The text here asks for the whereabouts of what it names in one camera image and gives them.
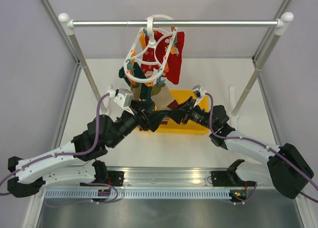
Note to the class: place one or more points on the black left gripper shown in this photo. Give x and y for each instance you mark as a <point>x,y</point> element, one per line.
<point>152,118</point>

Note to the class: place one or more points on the white slotted cable duct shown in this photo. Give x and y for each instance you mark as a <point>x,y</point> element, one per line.
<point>77,193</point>

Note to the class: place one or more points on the red christmas sock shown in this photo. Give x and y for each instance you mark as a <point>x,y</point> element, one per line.
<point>148,56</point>
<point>174,61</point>

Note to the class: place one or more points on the silver clothes rack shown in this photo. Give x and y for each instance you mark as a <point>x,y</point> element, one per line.
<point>134,38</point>

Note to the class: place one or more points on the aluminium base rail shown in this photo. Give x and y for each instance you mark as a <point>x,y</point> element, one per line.
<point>164,177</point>

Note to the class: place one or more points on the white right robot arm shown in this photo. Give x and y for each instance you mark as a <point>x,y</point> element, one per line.
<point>282,166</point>

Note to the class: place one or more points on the dark green sock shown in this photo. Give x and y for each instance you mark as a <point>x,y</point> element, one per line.
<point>138,73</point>
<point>145,94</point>

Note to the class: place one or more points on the beige striped sock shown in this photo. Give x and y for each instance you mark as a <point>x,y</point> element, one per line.
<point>162,97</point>
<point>136,89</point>

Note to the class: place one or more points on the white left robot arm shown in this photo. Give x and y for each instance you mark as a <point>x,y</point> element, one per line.
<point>77,162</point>

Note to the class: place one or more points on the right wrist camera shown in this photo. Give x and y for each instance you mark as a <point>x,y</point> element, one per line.
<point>199,93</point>

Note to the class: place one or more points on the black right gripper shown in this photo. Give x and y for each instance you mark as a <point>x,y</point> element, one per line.
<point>185,111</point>

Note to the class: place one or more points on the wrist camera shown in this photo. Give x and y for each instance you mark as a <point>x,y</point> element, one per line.
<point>199,93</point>
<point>123,98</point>

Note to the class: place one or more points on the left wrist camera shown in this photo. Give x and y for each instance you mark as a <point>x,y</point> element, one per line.
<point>123,98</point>

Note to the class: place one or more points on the white clip sock hanger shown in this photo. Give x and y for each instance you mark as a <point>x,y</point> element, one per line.
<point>136,52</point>

